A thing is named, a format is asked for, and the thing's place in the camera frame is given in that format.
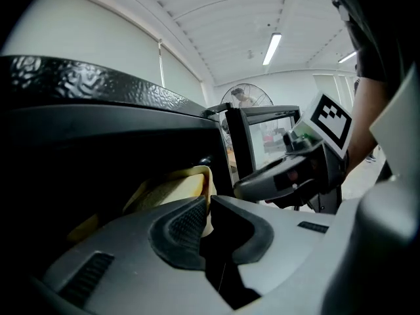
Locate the person's right forearm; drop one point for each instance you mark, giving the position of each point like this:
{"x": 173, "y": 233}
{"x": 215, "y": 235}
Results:
{"x": 364, "y": 117}

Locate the yellow bread slices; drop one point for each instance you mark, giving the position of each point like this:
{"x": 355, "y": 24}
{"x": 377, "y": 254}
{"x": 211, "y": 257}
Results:
{"x": 170, "y": 190}

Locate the long ceiling light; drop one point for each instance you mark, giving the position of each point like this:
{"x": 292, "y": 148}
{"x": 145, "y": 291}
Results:
{"x": 271, "y": 49}
{"x": 347, "y": 57}

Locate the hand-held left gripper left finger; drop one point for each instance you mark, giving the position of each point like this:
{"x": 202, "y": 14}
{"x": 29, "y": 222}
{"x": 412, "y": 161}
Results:
{"x": 131, "y": 274}

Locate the black standing fan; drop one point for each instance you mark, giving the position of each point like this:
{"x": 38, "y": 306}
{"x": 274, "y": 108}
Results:
{"x": 259, "y": 94}

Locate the yellow tray with sponge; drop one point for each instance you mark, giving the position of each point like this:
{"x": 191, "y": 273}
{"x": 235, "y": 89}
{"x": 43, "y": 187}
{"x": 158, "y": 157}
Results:
{"x": 208, "y": 182}

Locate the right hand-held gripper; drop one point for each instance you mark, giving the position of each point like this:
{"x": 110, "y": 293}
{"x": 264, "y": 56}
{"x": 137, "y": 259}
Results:
{"x": 331, "y": 117}

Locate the person's black clothing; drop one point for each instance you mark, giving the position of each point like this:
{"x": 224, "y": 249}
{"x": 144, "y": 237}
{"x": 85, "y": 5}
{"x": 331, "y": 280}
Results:
{"x": 370, "y": 44}

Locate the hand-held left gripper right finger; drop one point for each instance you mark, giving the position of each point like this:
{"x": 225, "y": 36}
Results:
{"x": 288, "y": 241}

